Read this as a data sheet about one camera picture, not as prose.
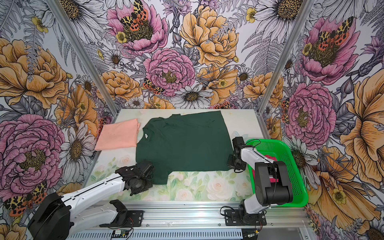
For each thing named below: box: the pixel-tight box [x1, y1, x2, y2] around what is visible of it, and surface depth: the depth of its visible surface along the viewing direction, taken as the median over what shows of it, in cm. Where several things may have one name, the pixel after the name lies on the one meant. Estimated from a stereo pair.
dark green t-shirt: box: [136, 110, 233, 185], surface depth 110 cm
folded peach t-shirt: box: [94, 118, 141, 151], surface depth 107 cm
